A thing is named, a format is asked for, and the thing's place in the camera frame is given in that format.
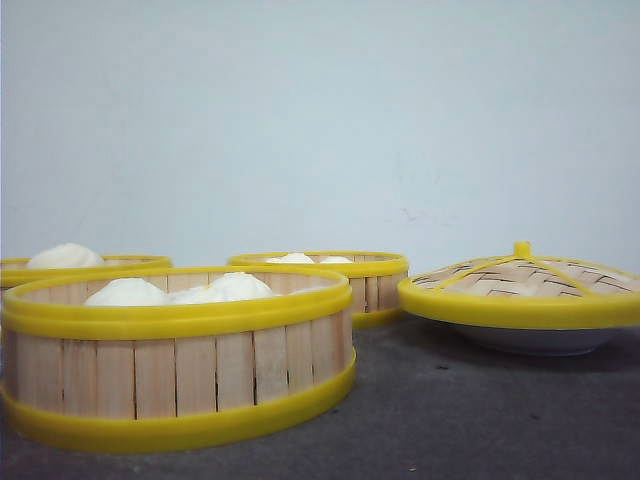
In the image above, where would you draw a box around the bamboo steamer drawer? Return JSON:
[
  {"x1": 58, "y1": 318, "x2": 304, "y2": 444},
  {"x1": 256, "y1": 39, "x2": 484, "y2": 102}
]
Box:
[
  {"x1": 1, "y1": 266, "x2": 356, "y2": 453},
  {"x1": 228, "y1": 250, "x2": 409, "y2": 329},
  {"x1": 1, "y1": 254, "x2": 172, "y2": 289}
]

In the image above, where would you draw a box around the woven bamboo steamer lid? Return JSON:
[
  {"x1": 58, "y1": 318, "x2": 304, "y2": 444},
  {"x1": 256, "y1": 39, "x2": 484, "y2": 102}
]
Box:
[{"x1": 397, "y1": 241, "x2": 639, "y2": 330}]

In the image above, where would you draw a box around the white plate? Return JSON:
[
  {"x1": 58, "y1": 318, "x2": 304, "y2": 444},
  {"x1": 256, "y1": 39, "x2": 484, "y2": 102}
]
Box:
[{"x1": 452, "y1": 324, "x2": 622, "y2": 357}]

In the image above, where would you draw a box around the white bun front left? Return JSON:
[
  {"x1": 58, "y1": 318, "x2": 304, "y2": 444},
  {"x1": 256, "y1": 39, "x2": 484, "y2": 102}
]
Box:
[{"x1": 84, "y1": 278, "x2": 169, "y2": 306}]

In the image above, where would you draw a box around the white bun left drawer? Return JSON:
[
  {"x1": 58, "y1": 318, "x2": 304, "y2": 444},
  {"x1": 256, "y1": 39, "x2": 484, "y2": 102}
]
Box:
[{"x1": 26, "y1": 243, "x2": 104, "y2": 269}]

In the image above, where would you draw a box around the white bun front right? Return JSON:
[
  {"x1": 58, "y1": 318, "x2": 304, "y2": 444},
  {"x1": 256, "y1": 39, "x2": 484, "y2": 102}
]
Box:
[{"x1": 169, "y1": 272, "x2": 275, "y2": 304}]

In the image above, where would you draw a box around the white bun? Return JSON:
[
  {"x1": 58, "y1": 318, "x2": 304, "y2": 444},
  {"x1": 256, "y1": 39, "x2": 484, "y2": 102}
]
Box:
[
  {"x1": 84, "y1": 278, "x2": 169, "y2": 306},
  {"x1": 320, "y1": 255, "x2": 354, "y2": 264},
  {"x1": 265, "y1": 252, "x2": 315, "y2": 264},
  {"x1": 169, "y1": 272, "x2": 275, "y2": 304}
]

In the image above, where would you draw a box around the white bun middle left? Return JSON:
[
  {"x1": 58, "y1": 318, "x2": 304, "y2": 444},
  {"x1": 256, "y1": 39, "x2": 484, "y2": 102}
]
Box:
[{"x1": 265, "y1": 252, "x2": 315, "y2": 264}]

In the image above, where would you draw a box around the white bun middle right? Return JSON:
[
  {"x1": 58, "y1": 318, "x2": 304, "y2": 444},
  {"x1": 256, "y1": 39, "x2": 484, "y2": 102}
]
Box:
[{"x1": 320, "y1": 255, "x2": 354, "y2": 264}]

